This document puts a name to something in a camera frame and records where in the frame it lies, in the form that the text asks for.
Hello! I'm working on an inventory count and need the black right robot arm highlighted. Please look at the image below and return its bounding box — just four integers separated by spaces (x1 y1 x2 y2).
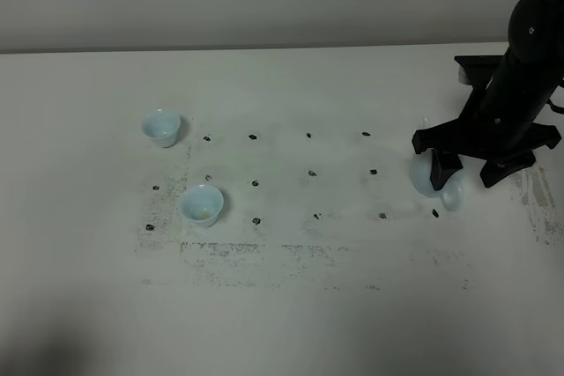
412 0 563 191

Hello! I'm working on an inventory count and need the pale blue teacup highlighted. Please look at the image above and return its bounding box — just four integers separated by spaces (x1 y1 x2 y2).
179 184 225 228
141 108 182 148

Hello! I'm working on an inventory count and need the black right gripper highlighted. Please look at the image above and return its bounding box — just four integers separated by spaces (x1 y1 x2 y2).
412 50 563 191

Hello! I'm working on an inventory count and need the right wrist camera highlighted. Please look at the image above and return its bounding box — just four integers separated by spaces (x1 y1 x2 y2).
454 55 502 96

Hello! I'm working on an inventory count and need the far pale blue teacup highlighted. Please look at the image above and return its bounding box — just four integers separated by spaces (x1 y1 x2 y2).
141 108 182 148

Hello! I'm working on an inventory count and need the near pale blue teacup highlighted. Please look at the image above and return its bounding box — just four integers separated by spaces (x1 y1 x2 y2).
179 184 225 228

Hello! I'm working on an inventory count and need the pale blue porcelain teapot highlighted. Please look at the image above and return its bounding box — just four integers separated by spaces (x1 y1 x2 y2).
407 115 465 211

